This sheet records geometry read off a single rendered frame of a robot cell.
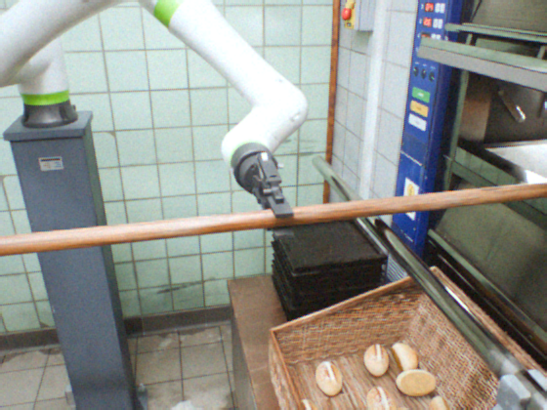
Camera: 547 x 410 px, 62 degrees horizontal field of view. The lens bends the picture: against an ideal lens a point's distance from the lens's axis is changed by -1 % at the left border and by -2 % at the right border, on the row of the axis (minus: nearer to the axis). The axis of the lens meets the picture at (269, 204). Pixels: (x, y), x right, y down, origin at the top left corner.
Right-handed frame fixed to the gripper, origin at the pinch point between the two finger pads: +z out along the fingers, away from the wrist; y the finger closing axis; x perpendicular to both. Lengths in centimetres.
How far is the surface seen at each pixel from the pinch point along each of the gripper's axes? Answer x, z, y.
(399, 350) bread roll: -39, -19, 54
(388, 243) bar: -16.1, 7.7, 2.7
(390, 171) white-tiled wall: -53, -65, 21
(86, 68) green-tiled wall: 46, -122, -6
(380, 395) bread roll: -27, -6, 55
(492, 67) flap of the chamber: -38.9, -5.1, -22.2
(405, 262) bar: -16.1, 13.6, 2.6
